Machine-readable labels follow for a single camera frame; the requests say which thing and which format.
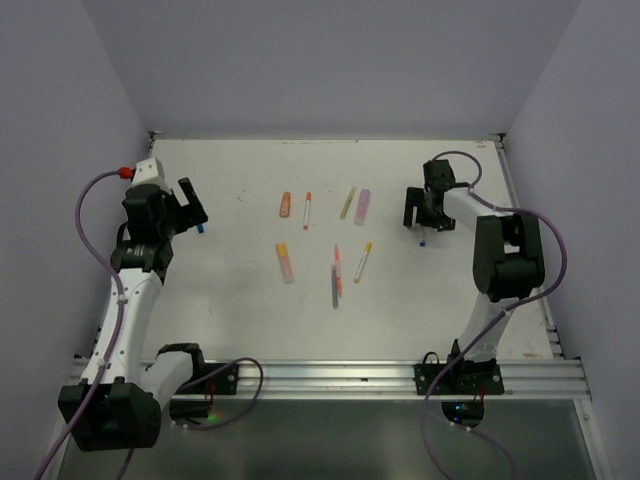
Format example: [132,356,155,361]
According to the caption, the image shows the yellow white marker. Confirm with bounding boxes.
[353,242,372,283]

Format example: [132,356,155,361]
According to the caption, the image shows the red slim pen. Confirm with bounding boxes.
[334,244,343,298]

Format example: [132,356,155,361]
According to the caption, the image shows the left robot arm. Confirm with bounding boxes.
[58,178,208,452]

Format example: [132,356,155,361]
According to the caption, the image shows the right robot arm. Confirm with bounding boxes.
[403,159,545,395]

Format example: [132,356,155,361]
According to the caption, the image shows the purple slim pen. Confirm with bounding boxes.
[331,265,339,310]

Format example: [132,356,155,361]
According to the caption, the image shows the yellow green slim highlighter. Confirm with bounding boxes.
[339,186,357,220]

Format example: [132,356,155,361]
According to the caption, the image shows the orange capped white marker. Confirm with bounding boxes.
[303,191,312,230]

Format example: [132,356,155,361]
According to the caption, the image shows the orange highlighter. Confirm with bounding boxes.
[279,191,291,218]

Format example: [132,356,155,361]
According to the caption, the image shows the yellow capped pink highlighter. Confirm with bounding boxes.
[276,243,294,284]

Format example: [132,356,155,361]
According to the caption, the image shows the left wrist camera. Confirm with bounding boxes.
[131,158,170,192]

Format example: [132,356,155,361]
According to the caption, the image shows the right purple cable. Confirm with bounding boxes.
[418,151,569,480]

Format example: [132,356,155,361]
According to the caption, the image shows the purple cable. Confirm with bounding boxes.
[29,167,139,480]
[418,151,569,480]

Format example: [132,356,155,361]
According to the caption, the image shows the left base bracket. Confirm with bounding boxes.
[194,364,239,396]

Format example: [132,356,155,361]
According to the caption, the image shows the base bracket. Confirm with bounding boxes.
[413,351,505,396]
[194,364,239,396]

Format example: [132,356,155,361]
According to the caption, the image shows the right base bracket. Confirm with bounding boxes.
[413,351,505,396]

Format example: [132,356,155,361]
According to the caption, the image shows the aluminium rail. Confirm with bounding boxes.
[69,355,594,401]

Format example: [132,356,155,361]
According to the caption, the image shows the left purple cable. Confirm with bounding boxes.
[29,167,139,480]

